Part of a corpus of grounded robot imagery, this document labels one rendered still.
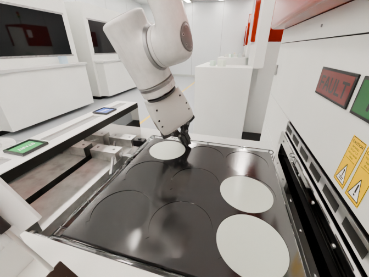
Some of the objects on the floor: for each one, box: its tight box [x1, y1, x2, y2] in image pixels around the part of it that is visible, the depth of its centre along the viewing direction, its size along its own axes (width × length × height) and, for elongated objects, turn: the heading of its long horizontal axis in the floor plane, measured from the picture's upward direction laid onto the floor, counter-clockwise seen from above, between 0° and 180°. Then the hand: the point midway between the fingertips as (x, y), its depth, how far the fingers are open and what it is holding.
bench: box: [64, 1, 136, 99], centre depth 485 cm, size 108×180×200 cm, turn 164°
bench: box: [0, 0, 94, 136], centre depth 296 cm, size 108×180×200 cm, turn 164°
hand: (184, 138), depth 51 cm, fingers closed
